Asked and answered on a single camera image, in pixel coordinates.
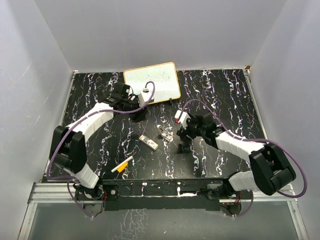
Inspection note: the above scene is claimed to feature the orange marker cap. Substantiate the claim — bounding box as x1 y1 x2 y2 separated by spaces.
116 162 128 173

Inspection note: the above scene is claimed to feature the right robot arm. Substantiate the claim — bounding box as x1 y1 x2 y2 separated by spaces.
174 110 296 199

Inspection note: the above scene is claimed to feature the white staple box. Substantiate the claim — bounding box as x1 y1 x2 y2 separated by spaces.
139 135 159 151

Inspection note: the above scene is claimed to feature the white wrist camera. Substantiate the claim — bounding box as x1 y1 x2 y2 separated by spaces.
138 87 152 107
174 110 191 130

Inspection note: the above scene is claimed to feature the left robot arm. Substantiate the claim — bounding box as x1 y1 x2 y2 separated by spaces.
46 82 155 200

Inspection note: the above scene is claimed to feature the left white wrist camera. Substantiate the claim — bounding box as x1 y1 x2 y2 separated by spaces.
138 87 152 107

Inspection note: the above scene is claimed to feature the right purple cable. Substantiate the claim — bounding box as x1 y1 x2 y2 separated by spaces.
175 99 308 218

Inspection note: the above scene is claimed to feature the white marker pen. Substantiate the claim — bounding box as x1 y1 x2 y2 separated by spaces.
111 156 133 173

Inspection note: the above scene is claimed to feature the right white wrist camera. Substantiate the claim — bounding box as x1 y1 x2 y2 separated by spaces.
174 110 191 130

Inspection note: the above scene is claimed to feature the black front mounting rail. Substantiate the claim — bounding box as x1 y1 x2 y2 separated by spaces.
75 178 253 211

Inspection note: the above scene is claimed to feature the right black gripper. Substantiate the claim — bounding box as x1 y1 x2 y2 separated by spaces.
176 115 205 143

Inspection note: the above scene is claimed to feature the orange framed whiteboard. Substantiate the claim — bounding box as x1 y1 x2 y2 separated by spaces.
123 62 181 103

